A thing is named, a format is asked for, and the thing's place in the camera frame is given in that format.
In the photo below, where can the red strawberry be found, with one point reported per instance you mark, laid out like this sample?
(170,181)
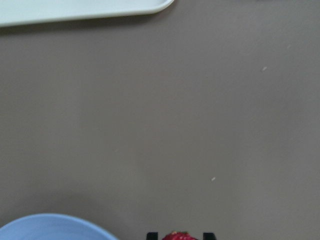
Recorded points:
(178,235)

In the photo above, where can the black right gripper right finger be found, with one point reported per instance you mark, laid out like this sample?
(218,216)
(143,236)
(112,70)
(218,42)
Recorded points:
(208,236)

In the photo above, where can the cream rabbit tray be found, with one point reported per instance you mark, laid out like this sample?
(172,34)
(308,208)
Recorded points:
(24,12)

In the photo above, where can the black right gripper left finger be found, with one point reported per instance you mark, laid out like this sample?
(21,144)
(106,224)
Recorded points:
(152,236)

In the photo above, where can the blue plate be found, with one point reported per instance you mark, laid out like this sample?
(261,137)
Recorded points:
(53,226)

